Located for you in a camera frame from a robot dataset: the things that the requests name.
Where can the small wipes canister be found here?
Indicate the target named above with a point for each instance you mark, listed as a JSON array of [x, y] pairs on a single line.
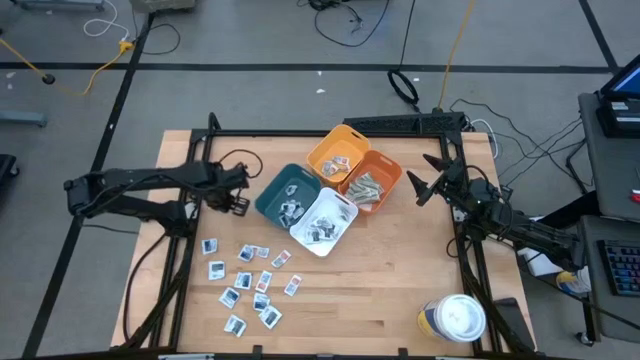
[[575, 286]]

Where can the grey long bar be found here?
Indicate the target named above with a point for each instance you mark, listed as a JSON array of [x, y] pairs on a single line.
[[60, 4]]

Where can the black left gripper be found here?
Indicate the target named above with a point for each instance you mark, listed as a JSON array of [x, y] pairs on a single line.
[[225, 187]]

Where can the black floor puck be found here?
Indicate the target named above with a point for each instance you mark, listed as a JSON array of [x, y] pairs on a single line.
[[48, 78]]

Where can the black chair base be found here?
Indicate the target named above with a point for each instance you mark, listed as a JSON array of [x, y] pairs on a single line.
[[6, 170]]

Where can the wipes canister white lid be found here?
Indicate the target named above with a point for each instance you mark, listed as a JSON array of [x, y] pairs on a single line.
[[457, 319]]

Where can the grey desk with keyboard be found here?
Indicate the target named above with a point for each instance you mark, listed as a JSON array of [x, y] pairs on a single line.
[[620, 315]]

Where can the white box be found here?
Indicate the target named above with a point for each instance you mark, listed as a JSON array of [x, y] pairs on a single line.
[[537, 265]]

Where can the teal plastic bin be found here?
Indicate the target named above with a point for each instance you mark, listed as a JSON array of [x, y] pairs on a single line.
[[270, 200]]

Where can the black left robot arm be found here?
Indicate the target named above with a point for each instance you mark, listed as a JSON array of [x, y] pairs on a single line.
[[130, 180]]

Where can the black keyboard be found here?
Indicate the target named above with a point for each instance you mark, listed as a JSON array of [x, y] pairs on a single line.
[[622, 267]]

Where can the grey foot bar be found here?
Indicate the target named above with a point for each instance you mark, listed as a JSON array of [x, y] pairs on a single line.
[[22, 118]]

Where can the yellow plastic bin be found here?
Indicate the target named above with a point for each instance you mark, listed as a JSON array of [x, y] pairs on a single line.
[[327, 145]]

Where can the black flat pad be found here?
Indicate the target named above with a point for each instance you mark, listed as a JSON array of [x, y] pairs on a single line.
[[515, 320]]

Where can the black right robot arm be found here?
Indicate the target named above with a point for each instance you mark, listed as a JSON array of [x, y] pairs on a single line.
[[530, 230]]

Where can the black laptop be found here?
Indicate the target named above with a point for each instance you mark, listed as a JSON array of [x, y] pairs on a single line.
[[620, 120]]

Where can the grey box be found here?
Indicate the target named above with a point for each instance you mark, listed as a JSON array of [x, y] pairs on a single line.
[[162, 5]]

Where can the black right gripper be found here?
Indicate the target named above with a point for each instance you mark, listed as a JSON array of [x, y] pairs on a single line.
[[460, 185]]

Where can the black desk bar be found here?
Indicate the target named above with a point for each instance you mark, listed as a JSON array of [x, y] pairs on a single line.
[[575, 210]]

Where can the orange plastic bin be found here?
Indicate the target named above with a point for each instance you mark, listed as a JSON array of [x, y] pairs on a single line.
[[387, 170]]

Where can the white plastic bin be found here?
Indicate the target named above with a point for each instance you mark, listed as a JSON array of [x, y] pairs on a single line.
[[330, 200]]

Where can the green striped bandage strip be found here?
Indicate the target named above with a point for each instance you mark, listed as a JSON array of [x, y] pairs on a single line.
[[376, 192], [367, 200], [362, 187], [357, 194], [367, 180]]

